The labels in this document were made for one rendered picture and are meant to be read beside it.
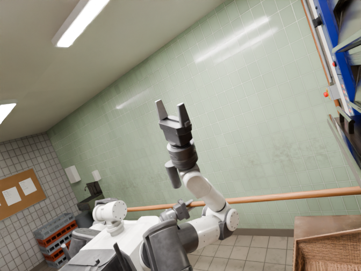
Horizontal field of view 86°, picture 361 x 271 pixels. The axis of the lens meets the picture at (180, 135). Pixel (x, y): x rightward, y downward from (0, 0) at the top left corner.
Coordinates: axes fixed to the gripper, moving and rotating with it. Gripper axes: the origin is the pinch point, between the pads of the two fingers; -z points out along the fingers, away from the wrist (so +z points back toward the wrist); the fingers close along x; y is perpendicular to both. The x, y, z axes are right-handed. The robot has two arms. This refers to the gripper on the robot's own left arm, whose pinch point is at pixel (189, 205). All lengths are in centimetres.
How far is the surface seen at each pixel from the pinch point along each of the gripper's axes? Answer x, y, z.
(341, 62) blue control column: -46, 51, -86
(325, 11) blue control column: -72, 51, -86
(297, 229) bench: 61, -2, -73
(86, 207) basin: 39, -317, 106
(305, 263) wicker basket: 60, 20, -49
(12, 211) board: -9, -361, 228
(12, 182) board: -61, -371, 213
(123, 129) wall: -69, -216, -6
